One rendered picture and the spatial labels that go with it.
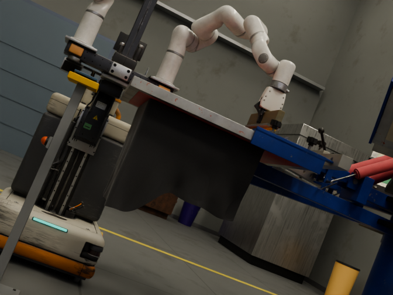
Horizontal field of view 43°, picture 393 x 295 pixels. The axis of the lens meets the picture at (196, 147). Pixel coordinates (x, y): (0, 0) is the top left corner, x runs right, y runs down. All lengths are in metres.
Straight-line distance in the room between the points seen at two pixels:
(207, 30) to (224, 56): 7.92
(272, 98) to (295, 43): 8.95
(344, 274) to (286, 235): 1.05
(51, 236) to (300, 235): 5.67
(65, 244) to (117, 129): 0.75
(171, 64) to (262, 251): 5.49
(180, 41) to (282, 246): 5.64
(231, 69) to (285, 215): 3.85
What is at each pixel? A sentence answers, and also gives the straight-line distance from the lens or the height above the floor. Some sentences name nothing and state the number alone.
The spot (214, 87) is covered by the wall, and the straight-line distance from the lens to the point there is 10.34.
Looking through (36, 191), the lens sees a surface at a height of 0.45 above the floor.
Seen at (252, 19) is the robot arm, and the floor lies 1.53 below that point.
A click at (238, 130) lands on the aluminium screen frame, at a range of 1.86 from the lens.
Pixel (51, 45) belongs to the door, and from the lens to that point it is 9.91.
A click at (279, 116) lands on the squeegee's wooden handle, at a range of 2.04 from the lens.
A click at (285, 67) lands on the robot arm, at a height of 1.34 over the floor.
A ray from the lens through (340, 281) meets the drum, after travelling 7.45.
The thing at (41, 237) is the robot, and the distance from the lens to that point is 2.74.
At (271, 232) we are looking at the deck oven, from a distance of 7.74.
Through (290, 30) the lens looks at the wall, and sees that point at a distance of 11.12.
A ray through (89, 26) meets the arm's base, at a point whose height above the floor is 1.23.
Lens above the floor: 0.71
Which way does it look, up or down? 4 degrees up
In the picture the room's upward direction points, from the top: 23 degrees clockwise
